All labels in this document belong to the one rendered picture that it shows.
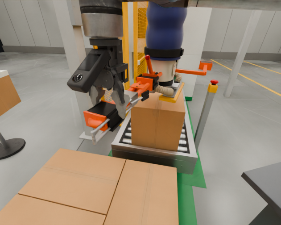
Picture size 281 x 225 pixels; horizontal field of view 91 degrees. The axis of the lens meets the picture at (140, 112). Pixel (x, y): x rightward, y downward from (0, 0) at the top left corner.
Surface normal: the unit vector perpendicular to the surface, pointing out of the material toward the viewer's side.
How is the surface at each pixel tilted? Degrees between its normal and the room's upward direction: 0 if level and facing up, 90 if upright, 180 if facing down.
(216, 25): 90
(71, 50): 90
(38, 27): 90
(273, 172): 0
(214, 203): 0
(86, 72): 33
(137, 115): 90
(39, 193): 0
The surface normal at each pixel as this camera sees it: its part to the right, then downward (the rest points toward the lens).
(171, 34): 0.15, 0.29
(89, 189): 0.02, -0.86
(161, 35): -0.40, 0.23
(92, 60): -0.24, -0.48
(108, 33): 0.34, 0.49
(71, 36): -0.19, 0.50
